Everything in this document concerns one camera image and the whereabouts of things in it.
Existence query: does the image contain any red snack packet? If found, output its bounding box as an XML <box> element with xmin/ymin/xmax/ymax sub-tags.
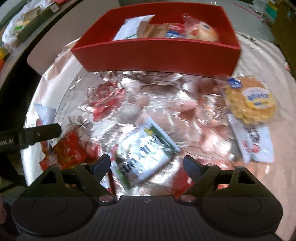
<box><xmin>39</xmin><ymin>131</ymin><xmax>87</xmax><ymax>171</ymax></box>

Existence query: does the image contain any white red-print snack packet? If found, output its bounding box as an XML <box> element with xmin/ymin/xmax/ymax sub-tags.
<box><xmin>227</xmin><ymin>113</ymin><xmax>274</xmax><ymax>164</ymax></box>

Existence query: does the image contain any green white biscuit packet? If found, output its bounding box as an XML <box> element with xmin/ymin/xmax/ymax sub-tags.
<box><xmin>108</xmin><ymin>118</ymin><xmax>181</xmax><ymax>190</ymax></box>

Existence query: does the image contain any yellow waffle packet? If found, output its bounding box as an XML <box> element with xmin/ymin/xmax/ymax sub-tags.
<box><xmin>215</xmin><ymin>74</ymin><xmax>283</xmax><ymax>125</ymax></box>

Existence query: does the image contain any red blue cake packet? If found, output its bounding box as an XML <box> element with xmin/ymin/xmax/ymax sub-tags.
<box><xmin>165</xmin><ymin>15</ymin><xmax>219</xmax><ymax>42</ymax></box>

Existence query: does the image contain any yellow bread snack packet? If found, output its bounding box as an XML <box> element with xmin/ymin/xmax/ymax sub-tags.
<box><xmin>113</xmin><ymin>15</ymin><xmax>168</xmax><ymax>41</ymax></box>

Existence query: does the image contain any floral tablecloth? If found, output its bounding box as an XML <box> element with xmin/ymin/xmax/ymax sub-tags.
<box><xmin>24</xmin><ymin>33</ymin><xmax>295</xmax><ymax>240</ymax></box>

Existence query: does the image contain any white plastic bag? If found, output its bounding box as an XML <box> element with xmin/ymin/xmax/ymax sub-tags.
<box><xmin>1</xmin><ymin>1</ymin><xmax>51</xmax><ymax>49</ymax></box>

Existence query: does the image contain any dark green long box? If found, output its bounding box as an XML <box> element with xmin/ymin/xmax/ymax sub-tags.
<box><xmin>14</xmin><ymin>2</ymin><xmax>60</xmax><ymax>42</ymax></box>

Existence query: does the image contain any red cardboard box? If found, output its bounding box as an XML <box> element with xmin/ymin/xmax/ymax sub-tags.
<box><xmin>71</xmin><ymin>2</ymin><xmax>241</xmax><ymax>77</ymax></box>

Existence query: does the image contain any wooden side cabinet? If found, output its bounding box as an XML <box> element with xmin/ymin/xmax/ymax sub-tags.
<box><xmin>271</xmin><ymin>1</ymin><xmax>296</xmax><ymax>77</ymax></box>

